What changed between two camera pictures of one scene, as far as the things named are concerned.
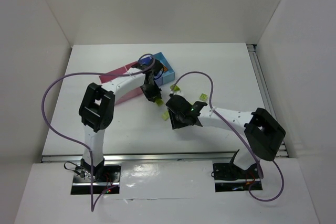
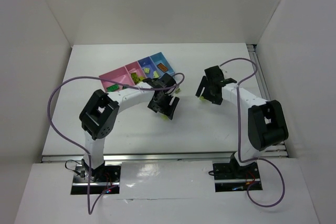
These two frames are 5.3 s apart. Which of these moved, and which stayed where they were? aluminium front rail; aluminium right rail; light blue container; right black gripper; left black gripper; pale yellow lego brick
Moved: left black gripper; right black gripper
Stayed: aluminium right rail; light blue container; aluminium front rail; pale yellow lego brick
